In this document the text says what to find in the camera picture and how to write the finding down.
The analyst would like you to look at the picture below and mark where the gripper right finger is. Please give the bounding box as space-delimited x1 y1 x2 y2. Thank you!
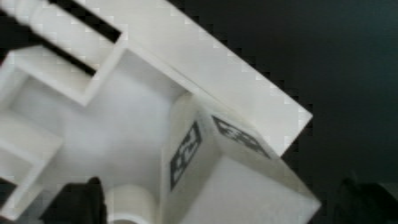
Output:
332 178 398 224

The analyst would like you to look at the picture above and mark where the white right fence bar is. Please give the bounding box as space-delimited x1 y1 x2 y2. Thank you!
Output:
64 0 313 153

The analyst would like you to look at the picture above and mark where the white chair leg with tag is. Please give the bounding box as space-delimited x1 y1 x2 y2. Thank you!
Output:
105 93 323 224

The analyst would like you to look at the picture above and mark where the white chair seat part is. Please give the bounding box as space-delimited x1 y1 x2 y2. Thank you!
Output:
0 41 186 220

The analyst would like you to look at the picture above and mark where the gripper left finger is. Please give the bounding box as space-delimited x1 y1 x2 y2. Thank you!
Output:
39 177 106 224

